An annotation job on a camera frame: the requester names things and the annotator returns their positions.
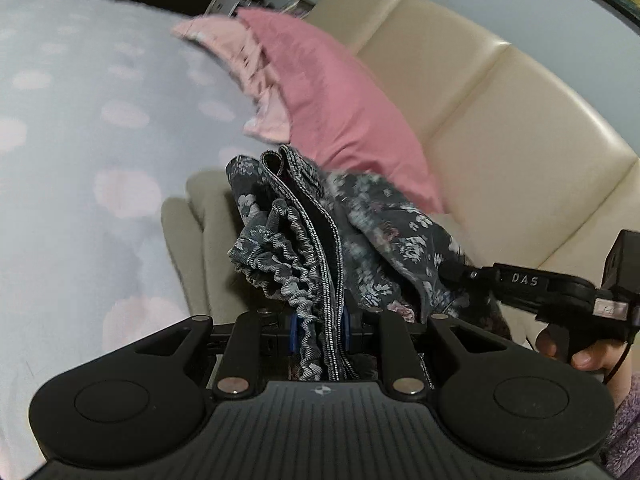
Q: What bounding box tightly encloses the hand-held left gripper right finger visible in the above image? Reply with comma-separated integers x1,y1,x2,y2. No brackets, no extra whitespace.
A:
338,309,508,401

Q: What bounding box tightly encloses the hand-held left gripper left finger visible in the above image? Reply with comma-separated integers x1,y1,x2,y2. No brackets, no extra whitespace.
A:
132,309,301,401

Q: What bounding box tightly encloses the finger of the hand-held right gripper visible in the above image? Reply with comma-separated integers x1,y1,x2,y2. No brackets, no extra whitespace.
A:
438,258,554,312

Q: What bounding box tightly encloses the dark floral garment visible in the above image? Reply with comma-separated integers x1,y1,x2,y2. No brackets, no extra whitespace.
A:
226,144,514,384

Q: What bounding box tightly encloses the person's right forearm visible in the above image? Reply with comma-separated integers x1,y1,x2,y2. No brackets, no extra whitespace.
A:
597,372,640,480

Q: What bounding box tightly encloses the person's right hand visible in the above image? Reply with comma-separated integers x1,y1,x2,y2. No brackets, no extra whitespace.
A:
535,326,632,397

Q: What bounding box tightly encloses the cream padded headboard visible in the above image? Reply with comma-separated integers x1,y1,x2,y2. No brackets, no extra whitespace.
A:
302,0,640,352

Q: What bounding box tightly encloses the light pink pillow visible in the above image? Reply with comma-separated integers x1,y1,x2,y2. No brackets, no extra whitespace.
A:
170,15,294,144

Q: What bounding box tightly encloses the bed with polka dot sheet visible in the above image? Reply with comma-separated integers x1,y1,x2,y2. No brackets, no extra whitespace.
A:
0,0,267,480

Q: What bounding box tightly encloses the small grey box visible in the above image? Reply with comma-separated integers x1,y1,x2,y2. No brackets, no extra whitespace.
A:
204,0,242,17

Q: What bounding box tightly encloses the black cable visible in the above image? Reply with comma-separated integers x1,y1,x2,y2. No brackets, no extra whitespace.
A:
601,305,640,387

